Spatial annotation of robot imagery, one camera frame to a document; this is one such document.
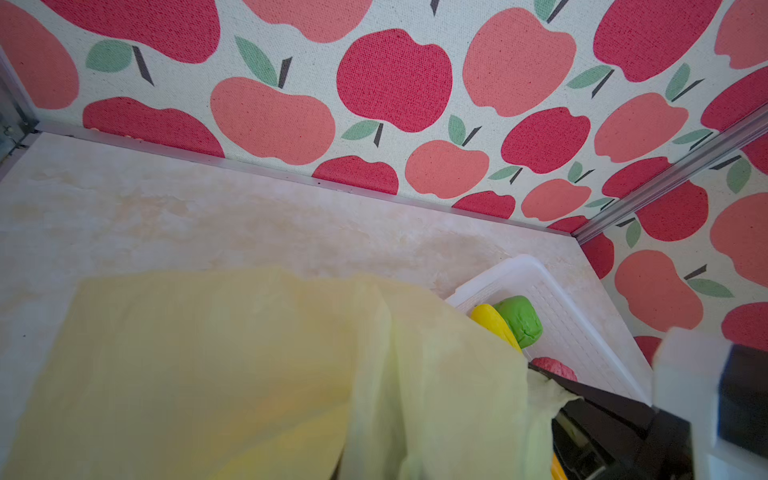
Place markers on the yellow plastic bag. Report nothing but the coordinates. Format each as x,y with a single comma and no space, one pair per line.
262,374

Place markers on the aluminium corner post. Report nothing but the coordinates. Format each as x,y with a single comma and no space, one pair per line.
714,153
18,119

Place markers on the green toy fruit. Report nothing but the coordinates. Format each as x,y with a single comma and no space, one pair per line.
521,317

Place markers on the right aluminium corner post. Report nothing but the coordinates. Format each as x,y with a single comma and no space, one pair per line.
714,153

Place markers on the left aluminium corner post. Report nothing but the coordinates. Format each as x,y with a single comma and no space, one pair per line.
18,119

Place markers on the white plastic basket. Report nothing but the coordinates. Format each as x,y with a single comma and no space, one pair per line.
568,336

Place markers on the yellow orange mango toy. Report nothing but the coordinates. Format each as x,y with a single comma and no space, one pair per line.
557,471

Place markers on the yellow elongated toy fruit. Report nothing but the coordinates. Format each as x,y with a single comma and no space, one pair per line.
490,319

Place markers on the pink toy fruit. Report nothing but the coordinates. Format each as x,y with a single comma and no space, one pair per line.
555,367

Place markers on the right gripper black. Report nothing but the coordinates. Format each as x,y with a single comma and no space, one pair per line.
608,436

